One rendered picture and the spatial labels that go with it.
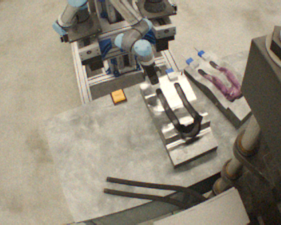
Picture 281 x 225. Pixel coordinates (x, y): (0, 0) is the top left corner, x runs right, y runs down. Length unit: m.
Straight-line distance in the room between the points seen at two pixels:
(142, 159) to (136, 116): 0.25
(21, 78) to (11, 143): 0.77
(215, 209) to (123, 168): 0.88
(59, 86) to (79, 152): 1.39
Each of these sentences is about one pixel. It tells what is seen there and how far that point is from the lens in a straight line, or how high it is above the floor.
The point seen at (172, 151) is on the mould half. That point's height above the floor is 0.86.
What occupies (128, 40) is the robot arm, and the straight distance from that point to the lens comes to 1.59.
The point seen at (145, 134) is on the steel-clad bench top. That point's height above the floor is 0.80.
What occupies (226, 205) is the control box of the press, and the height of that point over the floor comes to 1.47.
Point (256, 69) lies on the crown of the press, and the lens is 0.67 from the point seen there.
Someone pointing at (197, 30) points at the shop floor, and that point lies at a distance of 3.43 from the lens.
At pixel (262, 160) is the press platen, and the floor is 1.54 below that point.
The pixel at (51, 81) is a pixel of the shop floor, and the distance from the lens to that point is 3.21.
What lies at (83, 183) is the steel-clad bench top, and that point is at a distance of 1.78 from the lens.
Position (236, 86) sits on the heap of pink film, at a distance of 1.91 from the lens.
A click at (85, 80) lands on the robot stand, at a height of 0.22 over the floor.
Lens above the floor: 2.45
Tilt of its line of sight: 60 degrees down
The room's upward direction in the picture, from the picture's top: 9 degrees counter-clockwise
